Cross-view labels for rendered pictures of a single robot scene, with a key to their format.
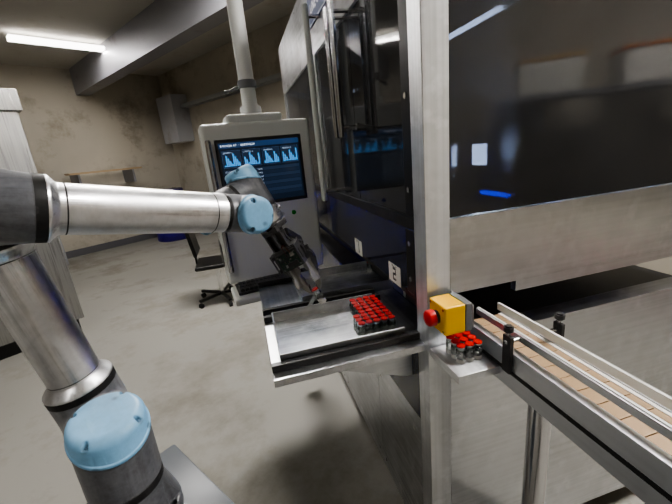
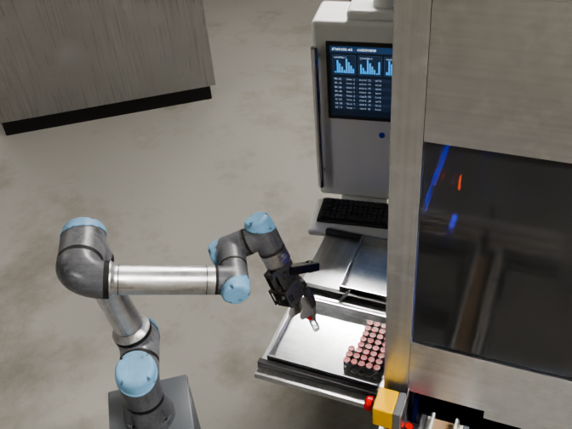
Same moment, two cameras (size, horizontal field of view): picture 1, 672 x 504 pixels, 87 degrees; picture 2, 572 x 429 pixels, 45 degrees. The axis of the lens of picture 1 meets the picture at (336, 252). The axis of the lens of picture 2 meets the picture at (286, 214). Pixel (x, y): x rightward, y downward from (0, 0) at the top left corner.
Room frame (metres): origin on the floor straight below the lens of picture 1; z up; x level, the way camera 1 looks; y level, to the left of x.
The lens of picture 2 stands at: (-0.21, -0.75, 2.56)
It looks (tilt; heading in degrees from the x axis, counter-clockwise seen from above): 39 degrees down; 39
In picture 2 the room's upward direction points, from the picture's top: 5 degrees counter-clockwise
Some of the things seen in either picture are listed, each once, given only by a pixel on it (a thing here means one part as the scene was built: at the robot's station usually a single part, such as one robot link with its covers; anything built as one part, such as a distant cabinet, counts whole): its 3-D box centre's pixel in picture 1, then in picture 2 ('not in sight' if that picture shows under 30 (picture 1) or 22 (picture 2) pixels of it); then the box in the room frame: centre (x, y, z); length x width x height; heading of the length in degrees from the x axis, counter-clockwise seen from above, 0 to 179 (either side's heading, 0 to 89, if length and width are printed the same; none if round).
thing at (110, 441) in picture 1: (113, 443); (139, 379); (0.50, 0.41, 0.96); 0.13 x 0.12 x 0.14; 43
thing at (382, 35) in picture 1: (378, 104); not in sight; (1.08, -0.16, 1.51); 0.43 x 0.01 x 0.59; 14
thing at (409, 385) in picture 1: (333, 275); not in sight; (1.84, 0.03, 0.73); 1.98 x 0.01 x 0.25; 14
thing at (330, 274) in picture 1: (339, 280); (399, 273); (1.31, 0.00, 0.90); 0.34 x 0.26 x 0.04; 104
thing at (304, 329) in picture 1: (333, 324); (334, 340); (0.95, 0.03, 0.90); 0.34 x 0.26 x 0.04; 103
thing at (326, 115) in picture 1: (336, 119); not in sight; (1.52, -0.06, 1.51); 0.47 x 0.01 x 0.59; 14
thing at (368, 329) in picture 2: (360, 316); (362, 346); (0.97, -0.06, 0.90); 0.18 x 0.02 x 0.05; 13
